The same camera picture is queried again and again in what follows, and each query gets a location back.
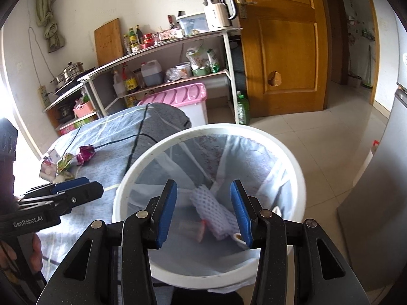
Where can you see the clear plastic bottle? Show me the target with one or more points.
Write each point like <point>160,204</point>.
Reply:
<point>118,84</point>

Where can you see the pink rectangular box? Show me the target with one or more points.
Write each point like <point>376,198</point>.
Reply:
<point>171,34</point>

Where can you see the wooden door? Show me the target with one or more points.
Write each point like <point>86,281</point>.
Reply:
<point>286,54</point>

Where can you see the magenta foil wrapper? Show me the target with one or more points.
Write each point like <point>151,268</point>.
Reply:
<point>86,154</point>

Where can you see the drinking glasses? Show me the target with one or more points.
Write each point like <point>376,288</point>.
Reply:
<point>157,37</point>

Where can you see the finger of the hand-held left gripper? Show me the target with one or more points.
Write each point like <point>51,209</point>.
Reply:
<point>71,185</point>
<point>86,192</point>

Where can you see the printed cardboard box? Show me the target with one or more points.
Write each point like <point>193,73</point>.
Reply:
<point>76,124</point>

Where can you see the green glass bottle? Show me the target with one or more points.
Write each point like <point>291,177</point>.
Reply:
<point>132,38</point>

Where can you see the person's left hand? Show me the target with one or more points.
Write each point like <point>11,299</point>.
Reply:
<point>35,252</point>

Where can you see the pink woven basket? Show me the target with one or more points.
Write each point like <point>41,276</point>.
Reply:
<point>83,108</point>

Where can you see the red lidded jar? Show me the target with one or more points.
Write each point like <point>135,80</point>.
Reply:
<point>148,40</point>

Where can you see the black induction cooker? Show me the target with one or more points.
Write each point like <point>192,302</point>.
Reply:
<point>71,85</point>

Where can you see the clear plastic cup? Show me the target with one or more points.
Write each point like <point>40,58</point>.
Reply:
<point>190,228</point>

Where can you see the yellow label sauce bottle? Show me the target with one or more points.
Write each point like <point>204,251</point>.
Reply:
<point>129,81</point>

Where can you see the wooden cutting board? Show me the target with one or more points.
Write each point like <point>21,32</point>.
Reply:
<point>108,43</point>

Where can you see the white plastic tub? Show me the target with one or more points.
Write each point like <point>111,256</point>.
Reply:
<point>183,69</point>

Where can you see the dark liquid plastic jug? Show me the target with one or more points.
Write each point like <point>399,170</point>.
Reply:
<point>151,73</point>

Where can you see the grey kitchen shelf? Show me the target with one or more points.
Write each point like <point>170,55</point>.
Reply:
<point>63,98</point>

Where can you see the white electric kettle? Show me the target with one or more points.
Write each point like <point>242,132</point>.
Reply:
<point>217,11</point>

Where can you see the clear plastic storage box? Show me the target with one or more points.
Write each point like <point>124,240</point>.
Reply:
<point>192,23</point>

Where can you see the yellow cooking oil bottle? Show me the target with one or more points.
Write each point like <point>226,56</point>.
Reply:
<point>131,101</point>

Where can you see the small tin can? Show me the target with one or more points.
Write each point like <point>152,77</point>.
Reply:
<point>136,48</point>

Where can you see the green snack packet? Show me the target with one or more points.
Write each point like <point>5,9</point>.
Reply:
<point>213,60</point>

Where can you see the crumpled foil bag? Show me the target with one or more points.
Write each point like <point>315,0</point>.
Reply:
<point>173,74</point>

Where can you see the small white cup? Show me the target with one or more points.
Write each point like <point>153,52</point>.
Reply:
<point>238,240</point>

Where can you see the green foil wrapper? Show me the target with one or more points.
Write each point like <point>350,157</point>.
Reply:
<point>65,162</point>

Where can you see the white round trash bin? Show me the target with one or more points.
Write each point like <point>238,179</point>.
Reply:
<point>210,128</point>

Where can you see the hanging green cloth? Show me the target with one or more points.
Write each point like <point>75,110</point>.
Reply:
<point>47,16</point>

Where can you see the red plastic object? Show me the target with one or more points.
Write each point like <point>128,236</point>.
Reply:
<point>376,143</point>

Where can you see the white shelf rack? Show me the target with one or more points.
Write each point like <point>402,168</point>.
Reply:
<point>229,70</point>

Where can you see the green bowl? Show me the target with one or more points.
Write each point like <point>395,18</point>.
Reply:
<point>201,71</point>

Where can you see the pale oil bottle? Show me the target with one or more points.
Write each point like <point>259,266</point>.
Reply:
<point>126,44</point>

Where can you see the blue checked blanket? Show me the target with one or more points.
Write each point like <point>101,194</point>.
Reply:
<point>105,146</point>

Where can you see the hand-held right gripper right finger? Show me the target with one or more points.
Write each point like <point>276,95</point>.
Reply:
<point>241,216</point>

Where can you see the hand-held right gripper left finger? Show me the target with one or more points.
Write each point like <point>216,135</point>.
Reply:
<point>165,219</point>

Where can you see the white foam fruit net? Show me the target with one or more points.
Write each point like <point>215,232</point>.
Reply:
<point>213,209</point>

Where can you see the pink plastic basket lid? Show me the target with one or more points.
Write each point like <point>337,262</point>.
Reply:
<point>187,97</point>

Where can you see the white plastic bag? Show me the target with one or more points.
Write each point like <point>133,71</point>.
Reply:
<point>198,55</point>

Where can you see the dark sauce bottle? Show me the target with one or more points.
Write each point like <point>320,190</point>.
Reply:
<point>139,33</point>

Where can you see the steel steamer pot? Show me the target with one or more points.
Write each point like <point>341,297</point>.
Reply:
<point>68,71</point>

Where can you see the grey refrigerator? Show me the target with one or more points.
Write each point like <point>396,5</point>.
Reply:
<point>375,197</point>

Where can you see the translucent white bin liner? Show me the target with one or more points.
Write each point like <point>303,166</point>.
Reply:
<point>206,152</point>

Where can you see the dark glass jar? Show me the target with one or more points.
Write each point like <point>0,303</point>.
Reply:
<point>140,78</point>

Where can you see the white and pink carton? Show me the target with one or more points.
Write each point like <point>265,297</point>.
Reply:
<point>47,168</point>

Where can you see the white power strip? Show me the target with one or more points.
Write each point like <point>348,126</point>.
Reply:
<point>43,97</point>

